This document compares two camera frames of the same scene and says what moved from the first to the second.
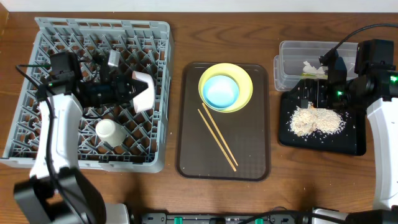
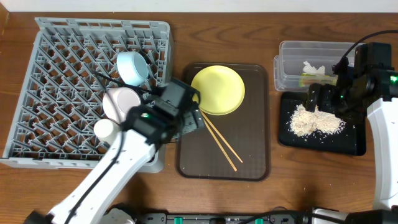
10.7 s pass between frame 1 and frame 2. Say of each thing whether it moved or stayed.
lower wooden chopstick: stayed
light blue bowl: moved
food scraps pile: stayed
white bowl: moved
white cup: stayed
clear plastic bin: stayed
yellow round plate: moved
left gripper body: moved
